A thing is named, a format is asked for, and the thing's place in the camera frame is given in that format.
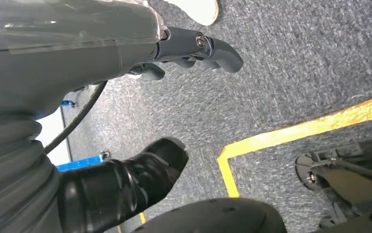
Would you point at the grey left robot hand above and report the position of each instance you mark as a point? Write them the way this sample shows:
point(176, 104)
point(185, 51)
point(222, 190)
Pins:
point(60, 61)

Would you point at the blue steel shelf rack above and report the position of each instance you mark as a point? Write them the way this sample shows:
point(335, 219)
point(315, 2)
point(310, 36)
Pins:
point(79, 163)

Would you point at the person's pale shoe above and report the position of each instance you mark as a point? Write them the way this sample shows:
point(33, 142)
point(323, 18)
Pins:
point(198, 9)

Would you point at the yellow floor tape outline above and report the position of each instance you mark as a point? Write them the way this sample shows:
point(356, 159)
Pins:
point(301, 130)

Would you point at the black robot foot assembly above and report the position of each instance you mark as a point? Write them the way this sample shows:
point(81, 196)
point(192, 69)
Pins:
point(349, 186)

